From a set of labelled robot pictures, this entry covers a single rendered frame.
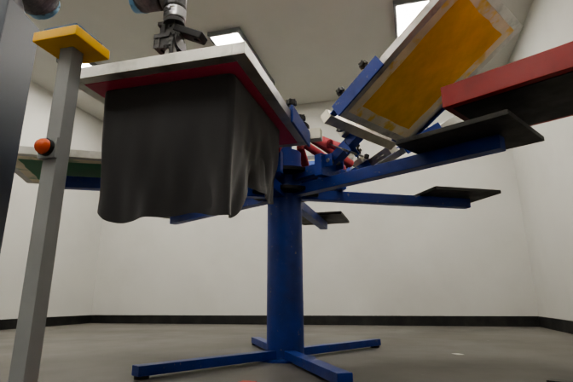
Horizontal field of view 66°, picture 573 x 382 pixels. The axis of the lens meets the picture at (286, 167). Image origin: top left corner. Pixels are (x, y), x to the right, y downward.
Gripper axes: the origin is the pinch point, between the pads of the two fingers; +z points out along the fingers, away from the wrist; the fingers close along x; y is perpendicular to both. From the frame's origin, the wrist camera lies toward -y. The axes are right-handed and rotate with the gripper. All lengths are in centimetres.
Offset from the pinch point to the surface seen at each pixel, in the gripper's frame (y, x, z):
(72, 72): 11.2, 31.5, 14.8
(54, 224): 12, 29, 53
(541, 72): -115, -38, -1
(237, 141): -20.7, -1.0, 25.4
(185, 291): 235, -460, 44
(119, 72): 11.3, 13.1, 4.9
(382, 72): -63, -65, -25
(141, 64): 4.1, 13.4, 3.5
